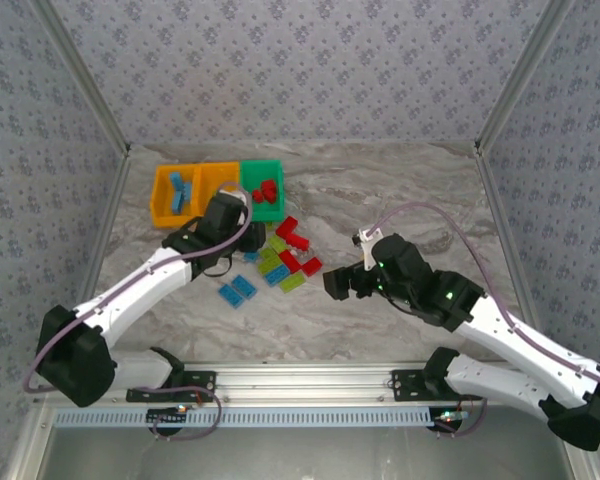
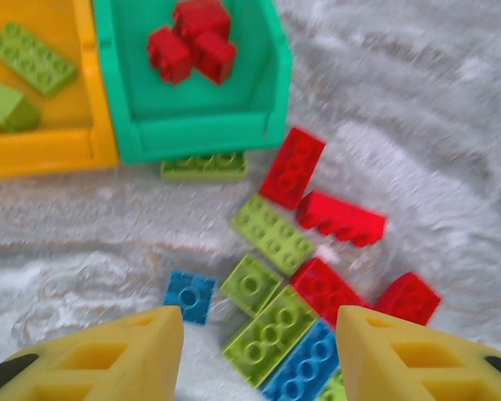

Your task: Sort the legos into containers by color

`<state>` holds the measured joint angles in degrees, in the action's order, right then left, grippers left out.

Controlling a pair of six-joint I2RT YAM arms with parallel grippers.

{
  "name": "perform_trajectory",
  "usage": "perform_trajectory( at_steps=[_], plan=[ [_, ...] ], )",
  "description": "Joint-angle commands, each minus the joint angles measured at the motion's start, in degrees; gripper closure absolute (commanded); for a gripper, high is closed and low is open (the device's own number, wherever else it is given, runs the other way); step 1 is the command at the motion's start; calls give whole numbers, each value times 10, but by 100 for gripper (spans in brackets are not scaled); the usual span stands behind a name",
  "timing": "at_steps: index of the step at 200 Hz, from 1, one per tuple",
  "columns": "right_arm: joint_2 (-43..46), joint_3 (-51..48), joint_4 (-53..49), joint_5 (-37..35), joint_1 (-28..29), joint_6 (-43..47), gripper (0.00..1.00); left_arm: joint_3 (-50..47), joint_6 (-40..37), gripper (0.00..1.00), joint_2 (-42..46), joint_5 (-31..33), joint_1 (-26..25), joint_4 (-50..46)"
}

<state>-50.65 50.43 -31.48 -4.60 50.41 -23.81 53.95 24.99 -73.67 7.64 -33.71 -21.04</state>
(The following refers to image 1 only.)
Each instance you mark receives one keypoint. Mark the blue lego brick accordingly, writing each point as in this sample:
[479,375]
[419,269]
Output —
[243,286]
[276,274]
[177,202]
[186,190]
[175,179]
[250,256]
[231,295]

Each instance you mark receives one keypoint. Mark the small red lego brick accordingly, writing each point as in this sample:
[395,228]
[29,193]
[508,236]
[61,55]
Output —
[269,186]
[258,195]
[272,198]

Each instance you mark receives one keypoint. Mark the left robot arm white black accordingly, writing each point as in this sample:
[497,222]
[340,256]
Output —
[130,295]

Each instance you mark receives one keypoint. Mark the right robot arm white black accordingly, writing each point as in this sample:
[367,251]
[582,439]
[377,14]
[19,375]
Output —
[505,340]

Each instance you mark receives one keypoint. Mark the orange plastic bin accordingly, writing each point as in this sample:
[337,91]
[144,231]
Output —
[220,172]
[162,200]

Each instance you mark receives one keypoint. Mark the green plastic bin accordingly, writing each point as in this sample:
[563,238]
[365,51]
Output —
[260,170]

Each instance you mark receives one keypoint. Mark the small controller board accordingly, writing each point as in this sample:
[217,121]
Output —
[167,416]
[450,417]

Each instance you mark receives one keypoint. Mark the grey metal lower panel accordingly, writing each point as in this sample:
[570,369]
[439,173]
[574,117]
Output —
[305,455]

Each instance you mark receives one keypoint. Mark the wide aluminium mounting rail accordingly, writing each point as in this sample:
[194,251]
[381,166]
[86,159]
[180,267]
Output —
[305,382]

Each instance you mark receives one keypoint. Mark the aluminium side rail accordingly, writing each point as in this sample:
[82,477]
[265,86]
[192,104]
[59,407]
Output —
[111,205]
[500,215]

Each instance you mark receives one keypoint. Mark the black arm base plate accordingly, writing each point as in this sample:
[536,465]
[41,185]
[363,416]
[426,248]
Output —
[410,385]
[200,387]

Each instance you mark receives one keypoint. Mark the aluminium frame post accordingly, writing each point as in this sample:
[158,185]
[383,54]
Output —
[522,75]
[87,80]

